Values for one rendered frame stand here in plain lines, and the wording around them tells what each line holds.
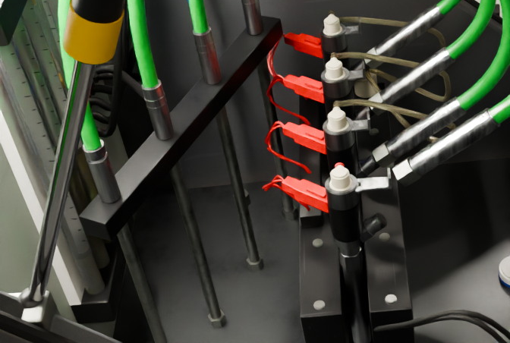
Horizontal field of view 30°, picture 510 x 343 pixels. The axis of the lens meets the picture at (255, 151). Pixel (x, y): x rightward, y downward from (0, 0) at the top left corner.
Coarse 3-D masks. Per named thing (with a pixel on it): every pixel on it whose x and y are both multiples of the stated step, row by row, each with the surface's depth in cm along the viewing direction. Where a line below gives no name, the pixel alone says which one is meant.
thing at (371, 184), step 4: (360, 180) 81; (364, 180) 81; (368, 180) 81; (372, 180) 81; (376, 180) 81; (380, 180) 81; (384, 180) 81; (360, 184) 81; (364, 184) 81; (368, 184) 81; (372, 184) 81; (376, 184) 81; (380, 184) 81; (384, 184) 81; (388, 184) 81; (360, 188) 81; (364, 188) 80; (368, 188) 80; (372, 188) 80; (376, 188) 80; (380, 188) 80; (384, 188) 80; (388, 188) 80; (356, 192) 81
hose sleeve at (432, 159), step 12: (468, 120) 76; (480, 120) 75; (492, 120) 75; (456, 132) 77; (468, 132) 76; (480, 132) 76; (432, 144) 78; (444, 144) 77; (456, 144) 77; (468, 144) 77; (420, 156) 78; (432, 156) 78; (444, 156) 77; (420, 168) 78; (432, 168) 78
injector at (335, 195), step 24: (336, 192) 80; (336, 216) 82; (360, 216) 83; (384, 216) 84; (336, 240) 84; (360, 240) 84; (360, 264) 87; (360, 288) 88; (360, 312) 90; (360, 336) 93
